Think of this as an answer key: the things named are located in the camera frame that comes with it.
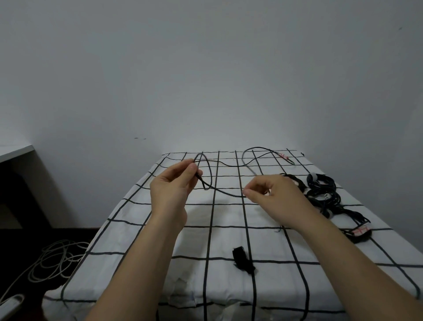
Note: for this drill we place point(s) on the person's left forearm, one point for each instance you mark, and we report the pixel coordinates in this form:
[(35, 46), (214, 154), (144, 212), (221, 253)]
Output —
[(132, 274)]

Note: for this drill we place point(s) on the person's left thumb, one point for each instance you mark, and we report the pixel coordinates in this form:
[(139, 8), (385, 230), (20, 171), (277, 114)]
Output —
[(194, 175)]

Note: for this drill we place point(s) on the person's right forearm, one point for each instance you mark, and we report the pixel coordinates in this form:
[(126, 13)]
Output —
[(360, 271)]

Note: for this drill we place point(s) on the person's right hand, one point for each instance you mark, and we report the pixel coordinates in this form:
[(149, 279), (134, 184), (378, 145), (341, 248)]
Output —
[(281, 201)]

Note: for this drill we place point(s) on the person's right fingers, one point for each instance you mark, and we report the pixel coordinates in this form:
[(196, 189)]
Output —
[(256, 188)]

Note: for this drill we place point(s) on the white black-grid cloth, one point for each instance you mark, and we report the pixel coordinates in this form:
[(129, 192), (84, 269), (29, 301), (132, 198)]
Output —
[(238, 238)]

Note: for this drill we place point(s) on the white desk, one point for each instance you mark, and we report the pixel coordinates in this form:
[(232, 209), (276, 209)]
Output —
[(15, 150)]

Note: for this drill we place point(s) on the person's left hand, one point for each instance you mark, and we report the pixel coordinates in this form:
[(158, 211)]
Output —
[(167, 195)]

